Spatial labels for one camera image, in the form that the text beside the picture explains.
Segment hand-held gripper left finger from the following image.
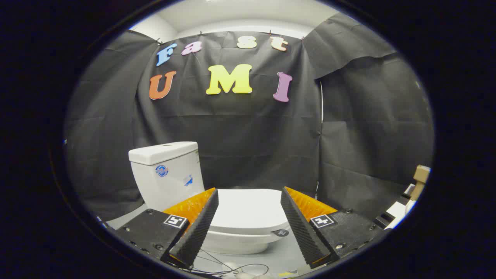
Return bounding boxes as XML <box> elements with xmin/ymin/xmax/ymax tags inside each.
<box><xmin>115</xmin><ymin>188</ymin><xmax>219</xmax><ymax>269</ymax></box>

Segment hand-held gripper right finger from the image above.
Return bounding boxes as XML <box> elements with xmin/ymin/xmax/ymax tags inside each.
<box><xmin>281</xmin><ymin>186</ymin><xmax>384</xmax><ymax>269</ymax></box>

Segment white toilet lid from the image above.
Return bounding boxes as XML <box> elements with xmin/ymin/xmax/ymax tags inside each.
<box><xmin>208</xmin><ymin>189</ymin><xmax>291</xmax><ymax>235</ymax></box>

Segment white toilet bowl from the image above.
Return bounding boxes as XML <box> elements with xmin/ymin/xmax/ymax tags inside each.
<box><xmin>201</xmin><ymin>229</ymin><xmax>285</xmax><ymax>255</ymax></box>

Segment white and black panel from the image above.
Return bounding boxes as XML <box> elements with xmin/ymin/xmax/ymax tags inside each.
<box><xmin>374</xmin><ymin>184</ymin><xmax>417</xmax><ymax>230</ymax></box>

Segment black backdrop cloth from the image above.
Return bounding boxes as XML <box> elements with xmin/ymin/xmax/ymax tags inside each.
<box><xmin>64</xmin><ymin>14</ymin><xmax>434</xmax><ymax>222</ymax></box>

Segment cardboard box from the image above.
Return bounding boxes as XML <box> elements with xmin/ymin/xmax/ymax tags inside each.
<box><xmin>412</xmin><ymin>165</ymin><xmax>431</xmax><ymax>201</ymax></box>

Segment black cable bundle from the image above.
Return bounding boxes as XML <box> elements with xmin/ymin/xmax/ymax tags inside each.
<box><xmin>194</xmin><ymin>250</ymin><xmax>270</xmax><ymax>278</ymax></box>

